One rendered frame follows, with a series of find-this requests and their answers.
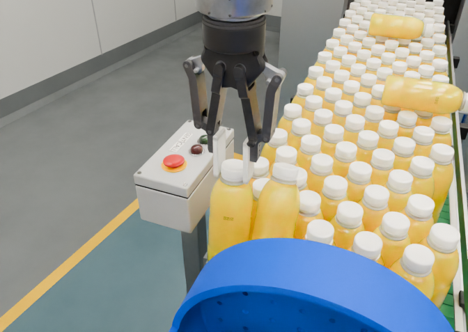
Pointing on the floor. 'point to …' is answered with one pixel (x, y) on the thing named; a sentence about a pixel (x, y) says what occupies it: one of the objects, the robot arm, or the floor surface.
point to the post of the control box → (194, 251)
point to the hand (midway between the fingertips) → (234, 156)
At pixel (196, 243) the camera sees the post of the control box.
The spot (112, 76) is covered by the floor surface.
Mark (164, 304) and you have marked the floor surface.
